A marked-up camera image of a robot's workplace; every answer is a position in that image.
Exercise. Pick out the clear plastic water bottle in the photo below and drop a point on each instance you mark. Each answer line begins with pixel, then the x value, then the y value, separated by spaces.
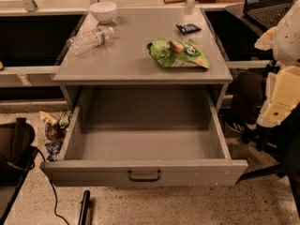
pixel 90 39

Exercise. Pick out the black and white sneaker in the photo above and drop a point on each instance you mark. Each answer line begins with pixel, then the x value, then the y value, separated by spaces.
pixel 239 126

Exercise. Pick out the green rice chip bag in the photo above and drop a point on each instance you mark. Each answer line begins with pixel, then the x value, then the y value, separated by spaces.
pixel 176 54

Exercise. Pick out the grey cabinet with top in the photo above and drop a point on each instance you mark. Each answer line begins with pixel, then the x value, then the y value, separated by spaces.
pixel 125 58

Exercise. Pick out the black drawer handle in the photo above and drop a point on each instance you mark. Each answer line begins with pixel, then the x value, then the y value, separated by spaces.
pixel 144 177

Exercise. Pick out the green checkered snack bag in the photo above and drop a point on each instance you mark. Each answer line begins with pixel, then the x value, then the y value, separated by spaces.
pixel 64 119

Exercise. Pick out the yellow snack bag on floor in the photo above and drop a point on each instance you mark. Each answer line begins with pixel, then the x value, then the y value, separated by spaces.
pixel 48 118

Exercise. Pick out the open grey top drawer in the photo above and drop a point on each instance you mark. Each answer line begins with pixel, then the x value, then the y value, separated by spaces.
pixel 114 131

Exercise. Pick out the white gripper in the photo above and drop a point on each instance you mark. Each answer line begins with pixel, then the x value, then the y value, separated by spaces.
pixel 288 42

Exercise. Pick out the person's dark trouser leg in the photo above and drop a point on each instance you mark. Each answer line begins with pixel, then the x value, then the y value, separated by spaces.
pixel 248 91

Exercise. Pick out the brown snack bag on floor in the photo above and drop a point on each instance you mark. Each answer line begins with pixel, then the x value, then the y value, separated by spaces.
pixel 54 133

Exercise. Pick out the black chair at left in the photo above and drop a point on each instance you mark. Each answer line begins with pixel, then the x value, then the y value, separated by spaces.
pixel 16 160

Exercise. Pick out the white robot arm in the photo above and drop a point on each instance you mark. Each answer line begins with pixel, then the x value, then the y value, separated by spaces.
pixel 286 42

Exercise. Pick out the black pole at bottom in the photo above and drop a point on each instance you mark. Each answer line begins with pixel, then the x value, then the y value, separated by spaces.
pixel 85 215

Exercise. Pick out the wooden stick in background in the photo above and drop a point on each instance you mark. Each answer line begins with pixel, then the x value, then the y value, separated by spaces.
pixel 173 1

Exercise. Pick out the black laptop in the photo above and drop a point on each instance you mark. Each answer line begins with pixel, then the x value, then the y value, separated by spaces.
pixel 266 13

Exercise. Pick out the blue snack bag on floor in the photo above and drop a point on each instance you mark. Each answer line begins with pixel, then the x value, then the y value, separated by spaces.
pixel 53 149

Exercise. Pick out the black calculator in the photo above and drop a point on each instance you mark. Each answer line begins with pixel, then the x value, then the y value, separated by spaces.
pixel 189 28

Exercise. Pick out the white ceramic bowl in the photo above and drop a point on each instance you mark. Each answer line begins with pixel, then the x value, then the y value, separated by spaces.
pixel 104 12

